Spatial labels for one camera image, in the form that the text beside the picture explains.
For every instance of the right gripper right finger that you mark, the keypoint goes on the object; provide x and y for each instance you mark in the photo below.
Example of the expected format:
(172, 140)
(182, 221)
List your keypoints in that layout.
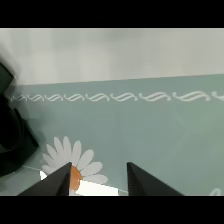
(143, 185)

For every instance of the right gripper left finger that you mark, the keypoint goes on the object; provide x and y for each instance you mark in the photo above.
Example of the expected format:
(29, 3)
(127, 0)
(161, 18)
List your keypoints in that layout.
(56, 183)

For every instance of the dark green garment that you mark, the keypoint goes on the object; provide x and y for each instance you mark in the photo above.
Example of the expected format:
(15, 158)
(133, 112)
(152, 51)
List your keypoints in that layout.
(13, 140)

